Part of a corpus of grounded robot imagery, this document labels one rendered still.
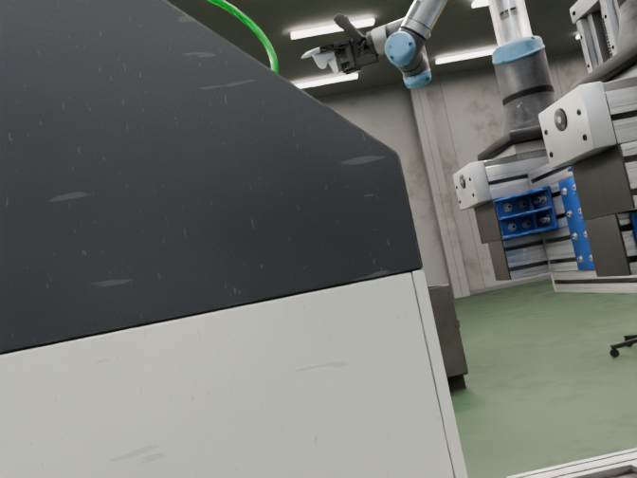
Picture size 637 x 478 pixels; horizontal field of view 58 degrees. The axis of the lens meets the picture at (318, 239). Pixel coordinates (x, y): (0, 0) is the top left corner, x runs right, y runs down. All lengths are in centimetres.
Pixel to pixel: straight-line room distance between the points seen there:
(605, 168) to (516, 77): 57
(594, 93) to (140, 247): 63
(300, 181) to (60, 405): 40
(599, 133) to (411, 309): 35
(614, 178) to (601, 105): 10
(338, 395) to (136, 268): 30
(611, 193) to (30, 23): 80
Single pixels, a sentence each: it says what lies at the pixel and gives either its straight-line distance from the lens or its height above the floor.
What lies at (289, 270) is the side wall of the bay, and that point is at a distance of 74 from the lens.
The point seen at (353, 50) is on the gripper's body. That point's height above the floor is 143.
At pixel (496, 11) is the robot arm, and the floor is 139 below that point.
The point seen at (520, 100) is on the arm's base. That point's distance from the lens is 143.
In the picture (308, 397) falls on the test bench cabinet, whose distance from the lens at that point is 76.
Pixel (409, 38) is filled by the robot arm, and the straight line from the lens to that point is 153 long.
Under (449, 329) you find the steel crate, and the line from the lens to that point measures 359.
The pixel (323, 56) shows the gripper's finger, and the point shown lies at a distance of 173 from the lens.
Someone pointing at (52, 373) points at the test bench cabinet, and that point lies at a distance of 77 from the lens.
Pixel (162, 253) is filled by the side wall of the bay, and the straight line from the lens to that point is 74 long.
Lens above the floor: 80
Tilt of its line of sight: 4 degrees up
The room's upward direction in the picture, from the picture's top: 11 degrees counter-clockwise
